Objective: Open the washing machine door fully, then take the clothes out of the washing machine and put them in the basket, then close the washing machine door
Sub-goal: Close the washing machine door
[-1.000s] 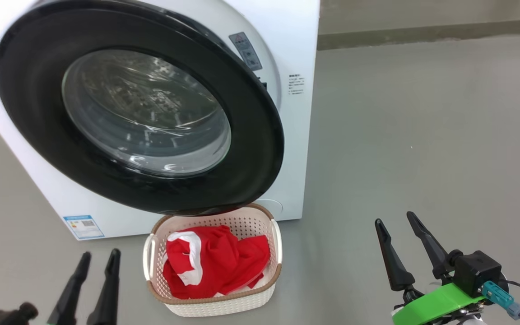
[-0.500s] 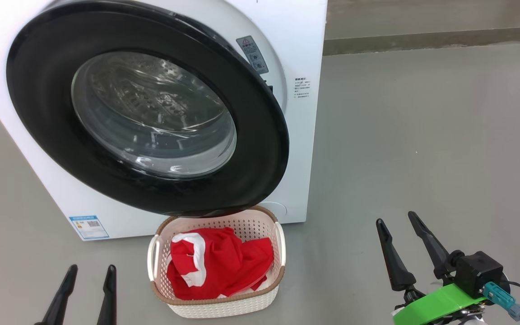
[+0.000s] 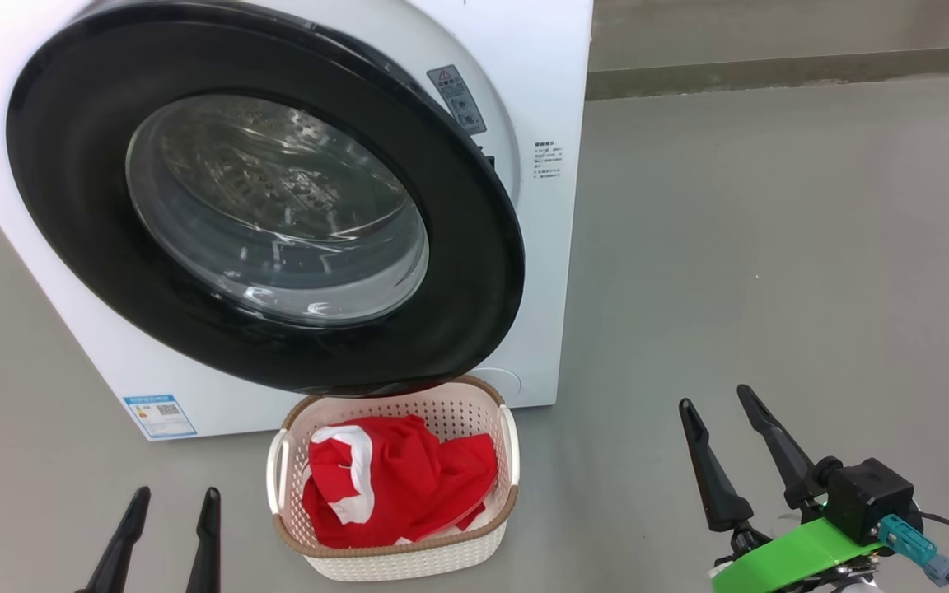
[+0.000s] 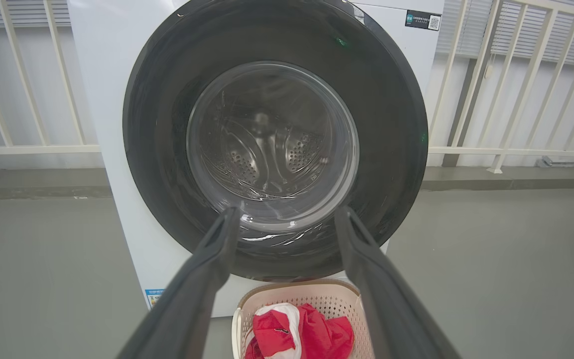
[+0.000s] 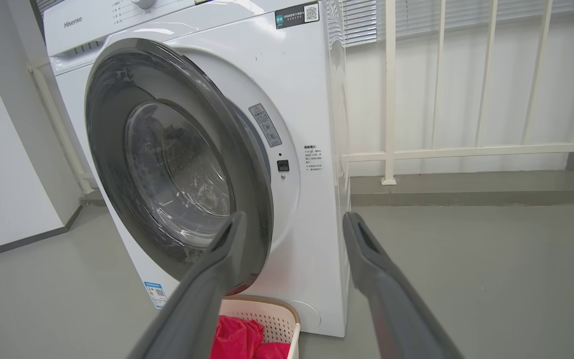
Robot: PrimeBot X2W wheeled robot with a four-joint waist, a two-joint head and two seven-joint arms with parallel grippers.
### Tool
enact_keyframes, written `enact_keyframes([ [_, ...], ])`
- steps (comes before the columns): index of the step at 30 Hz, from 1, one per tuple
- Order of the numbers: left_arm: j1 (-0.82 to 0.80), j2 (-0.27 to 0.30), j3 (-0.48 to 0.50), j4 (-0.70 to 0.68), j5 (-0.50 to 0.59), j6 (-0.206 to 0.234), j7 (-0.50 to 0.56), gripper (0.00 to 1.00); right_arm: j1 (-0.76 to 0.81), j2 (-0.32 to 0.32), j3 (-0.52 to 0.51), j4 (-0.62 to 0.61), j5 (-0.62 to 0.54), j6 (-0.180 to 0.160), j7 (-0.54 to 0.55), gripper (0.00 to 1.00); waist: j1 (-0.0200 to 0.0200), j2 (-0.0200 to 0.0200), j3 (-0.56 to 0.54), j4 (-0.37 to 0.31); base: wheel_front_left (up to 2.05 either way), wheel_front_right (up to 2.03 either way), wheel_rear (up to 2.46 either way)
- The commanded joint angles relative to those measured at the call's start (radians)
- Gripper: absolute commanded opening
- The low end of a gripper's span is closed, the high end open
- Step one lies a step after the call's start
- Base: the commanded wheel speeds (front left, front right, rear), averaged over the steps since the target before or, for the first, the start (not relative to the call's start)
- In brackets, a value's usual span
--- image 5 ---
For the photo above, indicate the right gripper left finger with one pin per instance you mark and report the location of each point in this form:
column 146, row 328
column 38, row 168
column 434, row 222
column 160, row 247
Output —
column 192, row 309

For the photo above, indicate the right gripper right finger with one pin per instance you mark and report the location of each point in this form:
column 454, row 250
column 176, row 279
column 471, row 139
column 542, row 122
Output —
column 391, row 299

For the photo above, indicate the red and white garment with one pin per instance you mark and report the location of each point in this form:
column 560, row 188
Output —
column 234, row 339
column 274, row 351

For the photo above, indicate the black glass washing machine door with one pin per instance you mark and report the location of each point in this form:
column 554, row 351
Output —
column 177, row 174

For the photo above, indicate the cream perforated laundry basket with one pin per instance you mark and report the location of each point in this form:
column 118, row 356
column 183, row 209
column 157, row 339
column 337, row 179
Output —
column 277, row 319

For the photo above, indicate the white front-load washing machine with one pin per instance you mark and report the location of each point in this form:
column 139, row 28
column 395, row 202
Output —
column 307, row 224

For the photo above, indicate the black door lock socket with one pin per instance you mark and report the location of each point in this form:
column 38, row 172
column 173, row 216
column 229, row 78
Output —
column 283, row 165

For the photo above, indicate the blue energy label sticker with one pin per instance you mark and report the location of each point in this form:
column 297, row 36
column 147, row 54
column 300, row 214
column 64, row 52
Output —
column 156, row 294

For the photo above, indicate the round white service flap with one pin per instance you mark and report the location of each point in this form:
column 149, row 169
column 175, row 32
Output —
column 309, row 314

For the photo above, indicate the small printed text sticker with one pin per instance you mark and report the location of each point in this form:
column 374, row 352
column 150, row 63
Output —
column 313, row 158

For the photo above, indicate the grey warning sticker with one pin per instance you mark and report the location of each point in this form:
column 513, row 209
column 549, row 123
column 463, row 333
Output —
column 265, row 124

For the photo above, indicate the white metal railing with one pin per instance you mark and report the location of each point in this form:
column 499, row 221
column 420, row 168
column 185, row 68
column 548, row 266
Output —
column 390, row 99

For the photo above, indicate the white window blind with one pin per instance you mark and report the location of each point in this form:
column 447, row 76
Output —
column 361, row 22

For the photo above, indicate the dark QR code sticker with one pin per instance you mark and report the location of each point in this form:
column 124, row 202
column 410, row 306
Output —
column 294, row 15

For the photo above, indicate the white control knob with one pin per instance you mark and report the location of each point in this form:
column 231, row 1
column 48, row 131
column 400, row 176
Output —
column 143, row 3

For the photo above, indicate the white wall pipe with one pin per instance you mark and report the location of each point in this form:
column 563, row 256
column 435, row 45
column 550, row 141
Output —
column 61, row 129

